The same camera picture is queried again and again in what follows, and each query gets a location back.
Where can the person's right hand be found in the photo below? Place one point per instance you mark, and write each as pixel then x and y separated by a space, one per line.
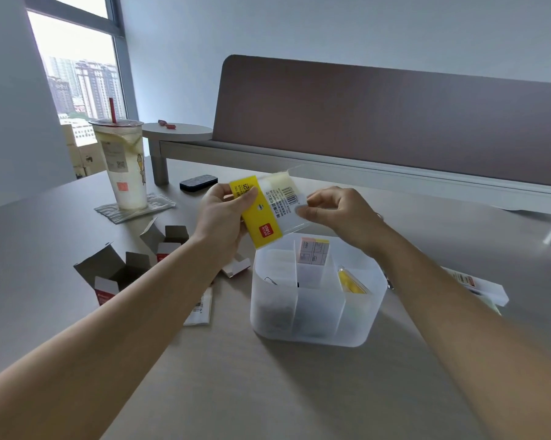
pixel 349 217

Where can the person's left hand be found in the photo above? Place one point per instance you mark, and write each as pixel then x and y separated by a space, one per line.
pixel 218 222

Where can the person's left thumb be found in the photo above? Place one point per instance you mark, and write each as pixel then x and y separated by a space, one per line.
pixel 242 196

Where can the person's right thumb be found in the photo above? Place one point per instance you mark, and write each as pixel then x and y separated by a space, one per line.
pixel 313 214

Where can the clear box with yellow label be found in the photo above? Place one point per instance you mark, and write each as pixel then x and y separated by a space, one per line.
pixel 275 203

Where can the person's left forearm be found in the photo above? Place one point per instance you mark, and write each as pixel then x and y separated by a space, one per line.
pixel 97 348

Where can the person's right forearm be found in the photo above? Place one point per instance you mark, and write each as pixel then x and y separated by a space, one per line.
pixel 463 343

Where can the black rectangular eraser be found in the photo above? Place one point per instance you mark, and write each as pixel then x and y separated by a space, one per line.
pixel 198 183

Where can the yellow packet in clear wrap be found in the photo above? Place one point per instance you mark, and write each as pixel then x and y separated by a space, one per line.
pixel 352 281

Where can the metal paper clip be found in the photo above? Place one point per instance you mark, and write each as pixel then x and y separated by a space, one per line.
pixel 271 281

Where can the patterned grey coaster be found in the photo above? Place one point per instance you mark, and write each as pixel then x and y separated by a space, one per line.
pixel 158 203

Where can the small open red-white carton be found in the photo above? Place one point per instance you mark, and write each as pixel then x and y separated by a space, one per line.
pixel 168 242

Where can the round white desk riser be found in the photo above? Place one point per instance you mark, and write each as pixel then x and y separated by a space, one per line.
pixel 177 131

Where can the translucent plastic organizer box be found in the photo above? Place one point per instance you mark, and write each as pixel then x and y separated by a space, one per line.
pixel 303 311

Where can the small red object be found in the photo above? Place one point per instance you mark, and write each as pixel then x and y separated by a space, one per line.
pixel 167 125

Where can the brown desk divider panel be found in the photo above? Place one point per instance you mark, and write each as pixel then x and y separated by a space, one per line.
pixel 385 119

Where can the white barcode label packet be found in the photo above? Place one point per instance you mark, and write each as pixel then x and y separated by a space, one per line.
pixel 200 309

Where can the plastic drink cup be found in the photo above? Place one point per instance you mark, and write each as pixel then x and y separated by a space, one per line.
pixel 122 169

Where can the large open red-white carton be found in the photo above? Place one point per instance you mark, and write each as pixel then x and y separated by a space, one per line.
pixel 110 272

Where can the red drinking straw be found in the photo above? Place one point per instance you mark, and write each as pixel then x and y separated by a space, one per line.
pixel 112 109

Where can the stack of cardboard boxes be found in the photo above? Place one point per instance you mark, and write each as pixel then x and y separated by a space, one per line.
pixel 81 153

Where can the clear plastic lid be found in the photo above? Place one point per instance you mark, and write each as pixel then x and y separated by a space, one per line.
pixel 484 288

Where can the window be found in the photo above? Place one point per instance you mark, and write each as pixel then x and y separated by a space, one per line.
pixel 81 59

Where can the white divider rail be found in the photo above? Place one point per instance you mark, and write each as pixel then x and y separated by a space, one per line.
pixel 349 167

